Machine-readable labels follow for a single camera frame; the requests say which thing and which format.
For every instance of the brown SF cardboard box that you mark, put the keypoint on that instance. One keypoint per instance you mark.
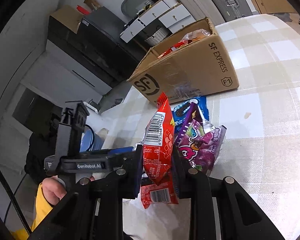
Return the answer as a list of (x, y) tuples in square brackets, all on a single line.
[(202, 67)]

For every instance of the blue Oreo package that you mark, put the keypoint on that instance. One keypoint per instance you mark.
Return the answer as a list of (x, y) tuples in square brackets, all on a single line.
[(181, 111)]

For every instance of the woven laundry basket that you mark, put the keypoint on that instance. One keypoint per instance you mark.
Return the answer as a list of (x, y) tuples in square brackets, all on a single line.
[(158, 36)]

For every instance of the white drawer desk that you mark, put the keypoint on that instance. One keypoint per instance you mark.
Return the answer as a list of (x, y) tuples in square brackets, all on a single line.
[(171, 13)]

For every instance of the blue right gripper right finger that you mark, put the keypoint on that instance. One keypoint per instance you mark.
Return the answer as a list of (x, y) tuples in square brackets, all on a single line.
[(180, 167)]

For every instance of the yellow left sleeve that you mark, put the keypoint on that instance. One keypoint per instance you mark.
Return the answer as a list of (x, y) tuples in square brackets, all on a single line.
[(43, 207)]

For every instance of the checkered beige tablecloth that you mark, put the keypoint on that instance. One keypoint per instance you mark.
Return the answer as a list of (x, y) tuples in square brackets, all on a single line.
[(261, 149)]

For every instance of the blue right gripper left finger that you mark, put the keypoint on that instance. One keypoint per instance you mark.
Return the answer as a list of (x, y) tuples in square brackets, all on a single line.
[(130, 182)]

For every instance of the red barcode snack bag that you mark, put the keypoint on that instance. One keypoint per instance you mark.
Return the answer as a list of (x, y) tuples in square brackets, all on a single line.
[(158, 141)]

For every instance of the small red snack packet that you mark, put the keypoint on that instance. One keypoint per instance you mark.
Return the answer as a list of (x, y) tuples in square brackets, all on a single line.
[(152, 193)]

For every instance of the purple grape candy bag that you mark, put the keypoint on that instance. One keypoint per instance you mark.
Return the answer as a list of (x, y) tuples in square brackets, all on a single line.
[(199, 141)]

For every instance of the left hand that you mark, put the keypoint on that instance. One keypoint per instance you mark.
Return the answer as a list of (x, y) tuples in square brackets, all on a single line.
[(53, 190)]

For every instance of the grey oval mirror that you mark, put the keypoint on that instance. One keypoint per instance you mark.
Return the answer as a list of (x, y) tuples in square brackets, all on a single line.
[(130, 8)]

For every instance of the blue plastic bowls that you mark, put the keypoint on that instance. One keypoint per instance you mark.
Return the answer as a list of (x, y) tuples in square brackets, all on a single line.
[(91, 141)]

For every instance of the beige suitcase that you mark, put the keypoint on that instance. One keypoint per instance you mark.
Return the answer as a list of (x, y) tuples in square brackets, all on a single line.
[(201, 9)]

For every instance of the red star snack bag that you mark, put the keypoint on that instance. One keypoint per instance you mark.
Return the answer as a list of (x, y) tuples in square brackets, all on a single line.
[(174, 48)]

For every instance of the black refrigerator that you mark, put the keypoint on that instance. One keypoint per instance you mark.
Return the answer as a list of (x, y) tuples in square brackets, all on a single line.
[(101, 30)]

